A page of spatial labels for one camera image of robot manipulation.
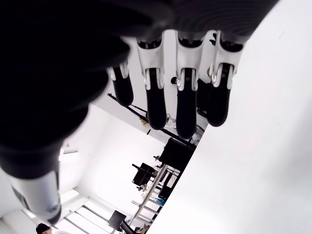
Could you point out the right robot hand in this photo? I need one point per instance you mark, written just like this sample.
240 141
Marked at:
61 61

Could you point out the black office chair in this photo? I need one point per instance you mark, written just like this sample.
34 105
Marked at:
117 219

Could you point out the small blue bag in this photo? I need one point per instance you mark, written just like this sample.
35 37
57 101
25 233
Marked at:
161 201

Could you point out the ceiling light panel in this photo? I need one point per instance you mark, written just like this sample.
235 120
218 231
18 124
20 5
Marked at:
69 153

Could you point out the desk with white legs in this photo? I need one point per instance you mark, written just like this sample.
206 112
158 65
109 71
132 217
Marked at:
150 195

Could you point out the black computer tower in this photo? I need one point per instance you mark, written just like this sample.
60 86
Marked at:
168 185

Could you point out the seated person white shirt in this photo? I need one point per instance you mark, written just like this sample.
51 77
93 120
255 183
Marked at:
44 229

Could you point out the black overhead rod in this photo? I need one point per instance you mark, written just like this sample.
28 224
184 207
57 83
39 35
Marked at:
140 111

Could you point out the black monitor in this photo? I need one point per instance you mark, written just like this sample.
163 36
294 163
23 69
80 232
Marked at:
143 174

